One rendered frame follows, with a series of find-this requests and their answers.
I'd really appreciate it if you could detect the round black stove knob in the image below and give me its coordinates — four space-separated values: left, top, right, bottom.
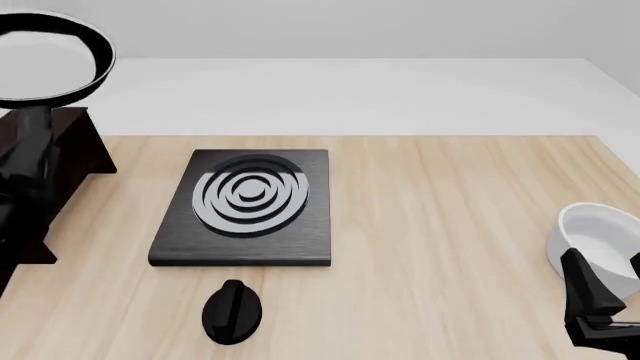
201 278 264 346

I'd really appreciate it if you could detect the flat black stove plate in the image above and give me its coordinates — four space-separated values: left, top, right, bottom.
147 148 334 269

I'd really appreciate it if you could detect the black frying pan white inside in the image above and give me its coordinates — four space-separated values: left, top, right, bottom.
0 9 118 151

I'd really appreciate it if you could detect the white bowl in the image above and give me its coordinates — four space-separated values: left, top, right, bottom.
545 201 640 291

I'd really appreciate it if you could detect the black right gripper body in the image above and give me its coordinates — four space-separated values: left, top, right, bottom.
564 314 640 349

